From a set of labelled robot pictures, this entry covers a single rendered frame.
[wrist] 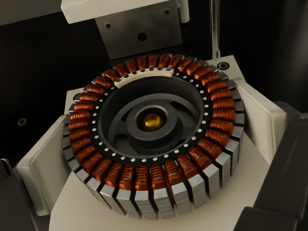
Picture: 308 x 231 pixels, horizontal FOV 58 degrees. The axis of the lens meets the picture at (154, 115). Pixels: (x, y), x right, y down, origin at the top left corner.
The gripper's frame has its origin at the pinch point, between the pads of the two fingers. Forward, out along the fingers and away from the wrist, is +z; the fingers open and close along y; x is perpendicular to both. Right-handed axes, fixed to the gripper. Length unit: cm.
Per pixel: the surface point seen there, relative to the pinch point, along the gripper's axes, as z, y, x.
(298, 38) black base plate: 9.8, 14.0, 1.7
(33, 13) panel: 23.2, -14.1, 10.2
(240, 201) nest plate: -3.1, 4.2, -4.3
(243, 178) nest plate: -2.0, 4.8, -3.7
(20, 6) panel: 22.7, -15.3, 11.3
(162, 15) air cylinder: 10.5, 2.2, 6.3
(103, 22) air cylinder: 10.2, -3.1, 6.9
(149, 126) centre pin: -0.4, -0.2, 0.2
